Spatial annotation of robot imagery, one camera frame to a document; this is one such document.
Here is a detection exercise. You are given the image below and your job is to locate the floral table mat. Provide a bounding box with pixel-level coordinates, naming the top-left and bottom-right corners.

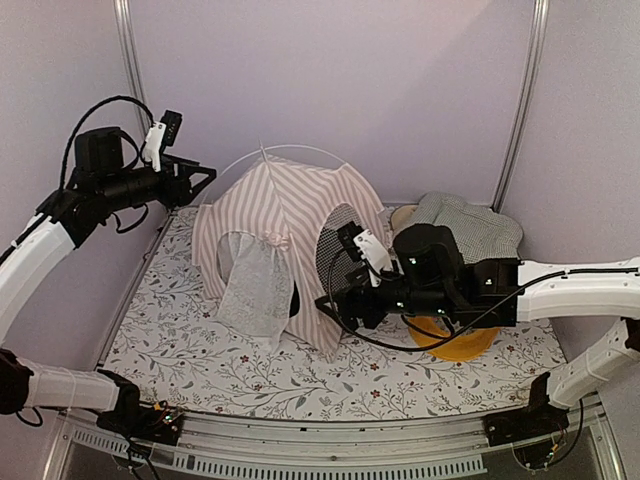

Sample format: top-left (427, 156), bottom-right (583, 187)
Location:
top-left (104, 207), bottom-right (565, 421)

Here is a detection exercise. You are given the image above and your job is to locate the right aluminium frame post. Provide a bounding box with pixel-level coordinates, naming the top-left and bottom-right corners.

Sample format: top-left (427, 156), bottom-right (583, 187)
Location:
top-left (491, 0), bottom-right (550, 212)

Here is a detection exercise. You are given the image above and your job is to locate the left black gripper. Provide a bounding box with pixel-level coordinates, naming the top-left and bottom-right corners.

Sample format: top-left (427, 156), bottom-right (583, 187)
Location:
top-left (98, 152), bottom-right (217, 212)

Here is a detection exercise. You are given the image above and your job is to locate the yellow bowl stand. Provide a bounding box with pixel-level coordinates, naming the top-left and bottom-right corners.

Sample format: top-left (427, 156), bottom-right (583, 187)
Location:
top-left (408, 317), bottom-right (500, 362)

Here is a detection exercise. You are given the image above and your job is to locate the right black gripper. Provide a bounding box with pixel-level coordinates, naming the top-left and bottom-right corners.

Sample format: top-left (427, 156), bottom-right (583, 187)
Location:
top-left (315, 264), bottom-right (454, 333)

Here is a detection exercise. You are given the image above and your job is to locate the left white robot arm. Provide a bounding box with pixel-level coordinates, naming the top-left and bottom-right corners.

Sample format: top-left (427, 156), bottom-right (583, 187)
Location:
top-left (1, 122), bottom-right (217, 434)

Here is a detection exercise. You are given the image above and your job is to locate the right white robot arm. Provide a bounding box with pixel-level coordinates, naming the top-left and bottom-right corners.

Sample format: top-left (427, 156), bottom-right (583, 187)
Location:
top-left (315, 223), bottom-right (639, 436)

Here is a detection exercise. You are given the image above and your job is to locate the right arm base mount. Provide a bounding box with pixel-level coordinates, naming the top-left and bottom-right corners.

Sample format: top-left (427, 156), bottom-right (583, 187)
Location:
top-left (482, 372), bottom-right (569, 446)

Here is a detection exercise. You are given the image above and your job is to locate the beige bowl behind cushion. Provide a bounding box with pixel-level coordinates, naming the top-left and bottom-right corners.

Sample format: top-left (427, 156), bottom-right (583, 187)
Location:
top-left (389, 204), bottom-right (418, 233)

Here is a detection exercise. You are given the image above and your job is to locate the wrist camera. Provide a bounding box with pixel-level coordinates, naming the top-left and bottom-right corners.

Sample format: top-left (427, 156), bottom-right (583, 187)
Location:
top-left (142, 110), bottom-right (183, 172)
top-left (337, 221), bottom-right (395, 288)

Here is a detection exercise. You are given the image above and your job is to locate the front aluminium rail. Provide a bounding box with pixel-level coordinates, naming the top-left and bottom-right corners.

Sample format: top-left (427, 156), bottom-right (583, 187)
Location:
top-left (42, 389), bottom-right (626, 480)

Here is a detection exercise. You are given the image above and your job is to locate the green checkered cushion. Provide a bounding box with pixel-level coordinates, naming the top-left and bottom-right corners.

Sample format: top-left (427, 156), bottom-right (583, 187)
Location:
top-left (410, 192), bottom-right (524, 264)

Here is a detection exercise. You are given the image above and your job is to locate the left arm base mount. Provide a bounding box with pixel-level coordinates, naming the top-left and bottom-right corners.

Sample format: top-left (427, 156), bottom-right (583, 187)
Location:
top-left (96, 382), bottom-right (184, 446)

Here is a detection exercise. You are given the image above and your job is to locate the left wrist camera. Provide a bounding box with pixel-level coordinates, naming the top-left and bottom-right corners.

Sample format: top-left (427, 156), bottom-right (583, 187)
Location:
top-left (142, 110), bottom-right (183, 172)

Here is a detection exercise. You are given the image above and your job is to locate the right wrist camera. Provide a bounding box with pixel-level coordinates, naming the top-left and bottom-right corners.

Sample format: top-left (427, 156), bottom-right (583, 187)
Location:
top-left (337, 221), bottom-right (395, 288)

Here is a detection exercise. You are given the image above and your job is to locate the pink striped pet tent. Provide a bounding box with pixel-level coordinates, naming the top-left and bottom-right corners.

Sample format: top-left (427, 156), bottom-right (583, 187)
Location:
top-left (192, 154), bottom-right (389, 358)

